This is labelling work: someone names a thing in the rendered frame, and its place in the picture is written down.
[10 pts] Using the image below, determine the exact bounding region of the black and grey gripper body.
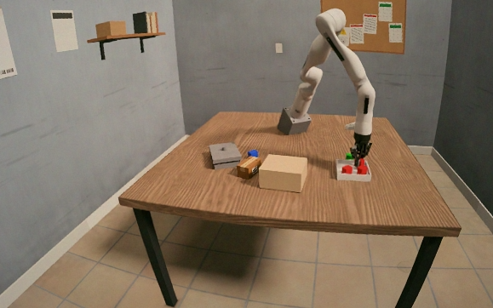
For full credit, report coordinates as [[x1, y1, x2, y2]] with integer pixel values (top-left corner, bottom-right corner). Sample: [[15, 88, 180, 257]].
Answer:
[[353, 132, 371, 152]]

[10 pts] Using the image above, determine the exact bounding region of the light wooden cabinet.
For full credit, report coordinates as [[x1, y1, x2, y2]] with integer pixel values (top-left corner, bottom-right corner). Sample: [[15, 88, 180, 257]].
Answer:
[[259, 154, 307, 192]]

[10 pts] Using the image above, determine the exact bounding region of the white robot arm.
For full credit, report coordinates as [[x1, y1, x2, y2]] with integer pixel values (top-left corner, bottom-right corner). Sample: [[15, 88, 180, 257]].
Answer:
[[290, 9, 375, 134]]

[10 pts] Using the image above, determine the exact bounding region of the grey lid with small knob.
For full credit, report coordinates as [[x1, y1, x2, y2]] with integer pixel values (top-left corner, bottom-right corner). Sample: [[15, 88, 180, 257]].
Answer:
[[209, 142, 242, 163]]

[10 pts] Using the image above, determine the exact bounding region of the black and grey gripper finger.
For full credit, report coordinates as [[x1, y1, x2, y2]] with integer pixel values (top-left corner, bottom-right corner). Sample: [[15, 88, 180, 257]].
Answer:
[[360, 142, 372, 159], [350, 144, 364, 168]]

